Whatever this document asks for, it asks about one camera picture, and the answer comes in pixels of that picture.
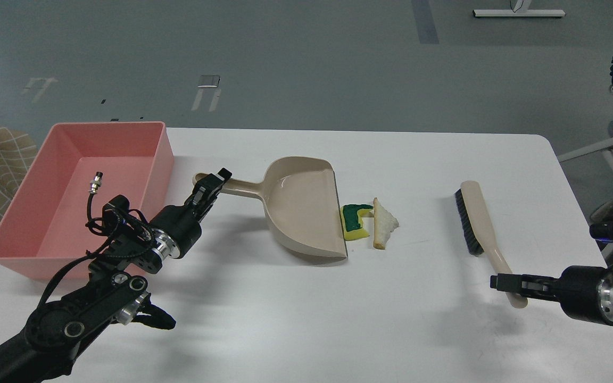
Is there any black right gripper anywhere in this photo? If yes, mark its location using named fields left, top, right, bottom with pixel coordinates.
left=491, top=265, right=611, bottom=326

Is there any beige hand brush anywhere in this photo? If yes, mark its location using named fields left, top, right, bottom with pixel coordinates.
left=454, top=181, right=528, bottom=309

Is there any pink plastic bin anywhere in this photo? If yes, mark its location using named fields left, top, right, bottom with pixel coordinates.
left=0, top=121, right=173, bottom=280

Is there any beige plastic dustpan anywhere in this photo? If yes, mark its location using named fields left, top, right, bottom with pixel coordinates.
left=217, top=156, right=348, bottom=263

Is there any white floor stand base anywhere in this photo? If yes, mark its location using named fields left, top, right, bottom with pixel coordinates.
left=473, top=1, right=566, bottom=19

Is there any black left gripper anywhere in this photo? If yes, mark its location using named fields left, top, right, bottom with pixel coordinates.
left=150, top=168, right=232, bottom=259

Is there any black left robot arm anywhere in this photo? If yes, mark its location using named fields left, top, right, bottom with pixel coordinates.
left=0, top=168, right=232, bottom=382

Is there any white bread slice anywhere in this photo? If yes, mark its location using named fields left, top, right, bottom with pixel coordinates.
left=373, top=198, right=400, bottom=250

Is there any yellow green sponge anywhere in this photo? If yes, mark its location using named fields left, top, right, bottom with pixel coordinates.
left=339, top=204, right=373, bottom=242

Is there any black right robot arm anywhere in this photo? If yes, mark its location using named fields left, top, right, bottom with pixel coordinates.
left=480, top=220, right=613, bottom=326

